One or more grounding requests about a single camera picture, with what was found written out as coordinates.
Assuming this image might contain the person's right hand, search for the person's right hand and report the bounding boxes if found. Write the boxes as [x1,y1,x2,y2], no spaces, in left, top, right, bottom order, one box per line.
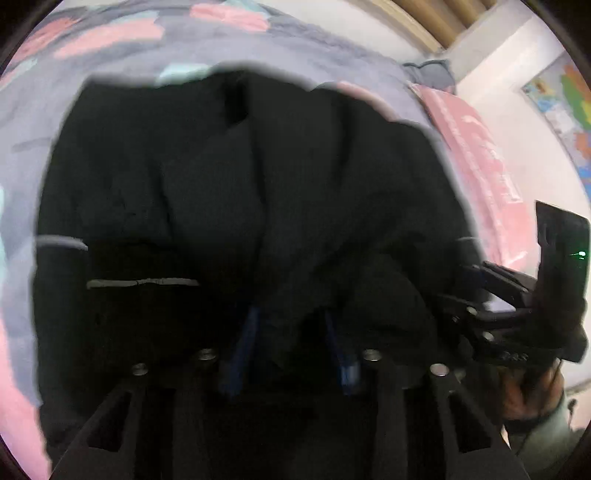
[502,360,568,433]

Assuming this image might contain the grey floral bed quilt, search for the grey floral bed quilt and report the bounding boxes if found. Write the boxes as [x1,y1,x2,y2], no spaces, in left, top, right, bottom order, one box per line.
[0,0,455,480]

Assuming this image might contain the black hooded jacket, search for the black hooded jacket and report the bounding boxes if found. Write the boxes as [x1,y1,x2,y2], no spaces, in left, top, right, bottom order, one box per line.
[28,69,485,480]

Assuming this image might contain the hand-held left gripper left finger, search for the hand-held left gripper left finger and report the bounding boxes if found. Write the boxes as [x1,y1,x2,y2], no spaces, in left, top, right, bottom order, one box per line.
[51,305,260,480]

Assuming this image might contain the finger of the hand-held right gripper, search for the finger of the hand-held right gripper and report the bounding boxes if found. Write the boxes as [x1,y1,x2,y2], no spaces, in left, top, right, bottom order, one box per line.
[434,292,513,334]
[455,236,539,305]

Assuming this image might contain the pink pillow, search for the pink pillow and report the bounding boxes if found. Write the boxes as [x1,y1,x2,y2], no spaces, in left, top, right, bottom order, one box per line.
[410,83,541,278]

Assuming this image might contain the colourful wall map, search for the colourful wall map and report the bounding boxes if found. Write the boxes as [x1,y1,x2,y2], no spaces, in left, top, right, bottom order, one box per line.
[522,61,591,204]

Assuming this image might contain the striped window blind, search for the striped window blind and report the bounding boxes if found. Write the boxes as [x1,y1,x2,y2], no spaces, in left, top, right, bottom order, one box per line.
[369,0,497,52]

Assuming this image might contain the grey pillow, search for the grey pillow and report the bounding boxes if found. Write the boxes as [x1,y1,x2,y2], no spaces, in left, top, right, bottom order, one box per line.
[403,59,458,93]

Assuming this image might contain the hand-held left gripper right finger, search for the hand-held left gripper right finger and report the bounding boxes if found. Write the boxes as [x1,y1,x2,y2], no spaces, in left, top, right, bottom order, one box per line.
[322,310,532,480]

